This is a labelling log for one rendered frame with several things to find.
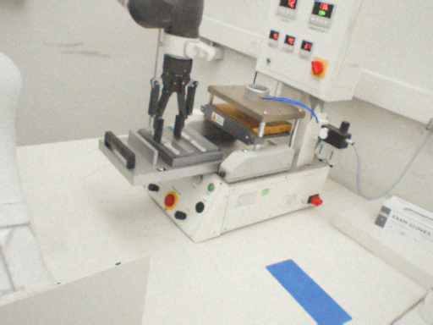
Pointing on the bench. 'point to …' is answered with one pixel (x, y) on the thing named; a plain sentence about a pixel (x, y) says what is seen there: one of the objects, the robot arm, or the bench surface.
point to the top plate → (259, 102)
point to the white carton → (408, 222)
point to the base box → (261, 201)
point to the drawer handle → (120, 148)
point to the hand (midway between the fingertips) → (168, 129)
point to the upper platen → (278, 129)
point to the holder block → (180, 156)
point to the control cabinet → (316, 57)
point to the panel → (187, 199)
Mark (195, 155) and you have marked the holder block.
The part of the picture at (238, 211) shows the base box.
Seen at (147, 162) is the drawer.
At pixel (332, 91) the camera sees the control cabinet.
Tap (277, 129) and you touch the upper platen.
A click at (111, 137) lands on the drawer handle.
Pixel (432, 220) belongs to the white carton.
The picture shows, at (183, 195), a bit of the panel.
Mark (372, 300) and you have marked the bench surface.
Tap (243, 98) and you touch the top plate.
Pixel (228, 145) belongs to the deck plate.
